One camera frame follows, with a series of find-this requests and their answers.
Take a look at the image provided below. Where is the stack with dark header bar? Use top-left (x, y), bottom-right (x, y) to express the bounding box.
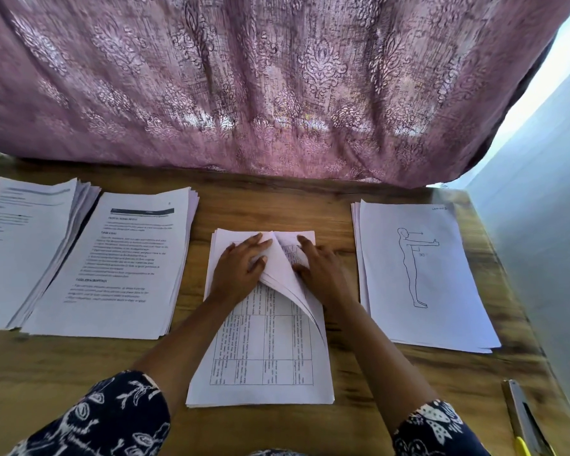
top-left (21, 187), bottom-right (201, 341)

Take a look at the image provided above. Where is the stack of table-printed sheets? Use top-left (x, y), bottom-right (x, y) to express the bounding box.
top-left (185, 227), bottom-right (336, 409)

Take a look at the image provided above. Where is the pink patterned curtain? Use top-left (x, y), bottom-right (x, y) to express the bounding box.
top-left (0, 0), bottom-right (570, 190)

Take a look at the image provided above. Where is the person's left hand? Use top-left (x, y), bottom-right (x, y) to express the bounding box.
top-left (207, 232), bottom-right (275, 308)

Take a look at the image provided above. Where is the person's left forearm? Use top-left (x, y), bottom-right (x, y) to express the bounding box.
top-left (133, 294), bottom-right (237, 414)

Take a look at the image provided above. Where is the person's right forearm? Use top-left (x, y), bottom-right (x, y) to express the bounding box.
top-left (331, 301), bottom-right (443, 433)

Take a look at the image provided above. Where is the person's right hand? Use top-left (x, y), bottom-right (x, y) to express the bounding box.
top-left (293, 234), bottom-right (359, 314)

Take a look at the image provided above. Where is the stack of printed papers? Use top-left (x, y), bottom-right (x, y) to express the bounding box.
top-left (0, 176), bottom-right (103, 331)

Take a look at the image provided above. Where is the silver yellow black stapler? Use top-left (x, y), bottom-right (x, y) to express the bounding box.
top-left (502, 377), bottom-right (559, 456)

